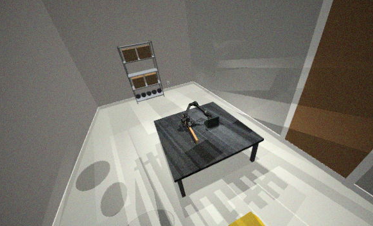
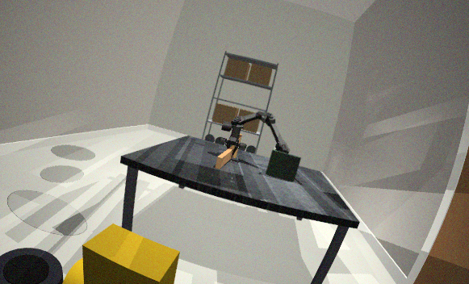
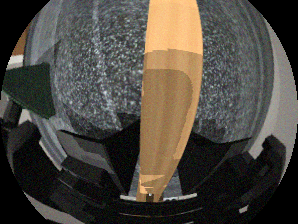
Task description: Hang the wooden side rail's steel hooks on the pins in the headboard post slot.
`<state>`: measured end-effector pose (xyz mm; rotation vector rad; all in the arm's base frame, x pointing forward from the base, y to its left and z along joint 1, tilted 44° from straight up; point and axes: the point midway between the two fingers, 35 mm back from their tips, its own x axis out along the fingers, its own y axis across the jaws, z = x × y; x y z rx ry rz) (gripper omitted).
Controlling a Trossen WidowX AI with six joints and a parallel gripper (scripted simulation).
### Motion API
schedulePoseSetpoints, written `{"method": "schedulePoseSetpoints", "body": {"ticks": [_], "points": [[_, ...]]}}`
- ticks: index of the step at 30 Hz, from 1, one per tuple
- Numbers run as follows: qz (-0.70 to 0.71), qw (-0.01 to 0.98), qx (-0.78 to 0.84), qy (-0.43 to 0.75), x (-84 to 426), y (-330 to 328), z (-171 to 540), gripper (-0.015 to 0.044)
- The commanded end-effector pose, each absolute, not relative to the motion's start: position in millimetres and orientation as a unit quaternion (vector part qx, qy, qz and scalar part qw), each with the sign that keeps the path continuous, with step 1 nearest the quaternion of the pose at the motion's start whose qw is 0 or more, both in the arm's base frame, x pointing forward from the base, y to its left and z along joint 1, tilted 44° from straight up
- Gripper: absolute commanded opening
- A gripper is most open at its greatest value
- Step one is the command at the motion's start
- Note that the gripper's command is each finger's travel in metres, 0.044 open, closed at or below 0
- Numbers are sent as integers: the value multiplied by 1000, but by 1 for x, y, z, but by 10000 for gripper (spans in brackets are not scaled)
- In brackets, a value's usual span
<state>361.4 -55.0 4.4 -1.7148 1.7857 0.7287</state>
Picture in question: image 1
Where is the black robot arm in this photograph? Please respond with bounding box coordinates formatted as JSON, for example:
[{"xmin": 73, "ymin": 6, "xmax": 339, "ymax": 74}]
[{"xmin": 181, "ymin": 101, "xmax": 212, "ymax": 127}]

